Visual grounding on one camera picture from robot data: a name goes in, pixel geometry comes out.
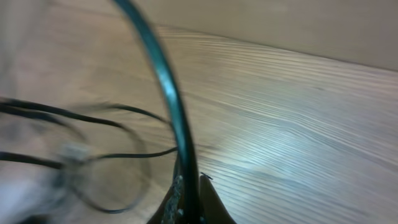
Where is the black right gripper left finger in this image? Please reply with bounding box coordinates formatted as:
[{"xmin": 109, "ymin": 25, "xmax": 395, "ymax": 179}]
[{"xmin": 147, "ymin": 155, "xmax": 184, "ymax": 224}]

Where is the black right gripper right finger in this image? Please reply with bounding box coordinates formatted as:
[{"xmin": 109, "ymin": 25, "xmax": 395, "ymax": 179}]
[{"xmin": 200, "ymin": 174, "xmax": 236, "ymax": 224}]

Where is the black thin USB cable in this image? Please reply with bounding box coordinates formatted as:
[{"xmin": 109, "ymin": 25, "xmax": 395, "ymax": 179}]
[{"xmin": 0, "ymin": 98, "xmax": 180, "ymax": 215}]

